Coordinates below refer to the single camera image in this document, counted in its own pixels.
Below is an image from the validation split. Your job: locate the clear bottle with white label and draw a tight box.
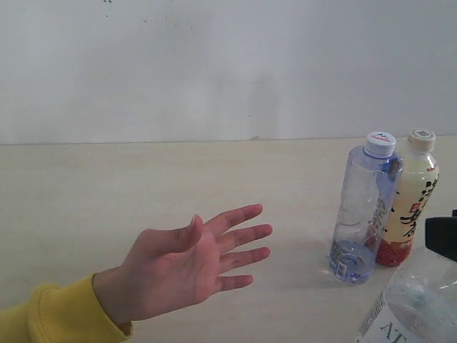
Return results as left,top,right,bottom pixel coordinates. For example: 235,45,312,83
355,247,456,342

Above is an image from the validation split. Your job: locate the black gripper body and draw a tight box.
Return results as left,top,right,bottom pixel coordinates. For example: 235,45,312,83
425,209,457,262

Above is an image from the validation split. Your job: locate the clear blue-tinted water bottle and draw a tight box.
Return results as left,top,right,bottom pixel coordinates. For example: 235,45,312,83
329,131,403,284

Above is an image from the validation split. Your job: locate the bare open human hand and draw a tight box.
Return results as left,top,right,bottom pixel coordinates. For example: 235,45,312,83
92,204,273,324

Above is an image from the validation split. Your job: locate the cream tea bottle beige cap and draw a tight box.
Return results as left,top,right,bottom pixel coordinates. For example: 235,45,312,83
376,129,439,267

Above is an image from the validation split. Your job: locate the yellow sleeved forearm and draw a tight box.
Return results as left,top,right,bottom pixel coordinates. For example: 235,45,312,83
1,275,133,342

